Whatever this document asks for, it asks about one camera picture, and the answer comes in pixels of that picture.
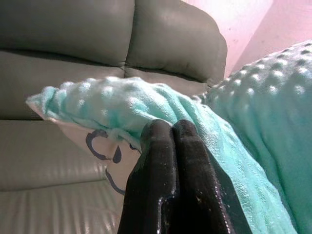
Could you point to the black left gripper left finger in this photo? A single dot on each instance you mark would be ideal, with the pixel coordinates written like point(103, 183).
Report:
point(153, 185)

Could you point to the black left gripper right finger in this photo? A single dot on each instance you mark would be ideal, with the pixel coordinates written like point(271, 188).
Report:
point(202, 195)

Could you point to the green leather sofa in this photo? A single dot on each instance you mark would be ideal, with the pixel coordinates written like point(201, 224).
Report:
point(73, 61)

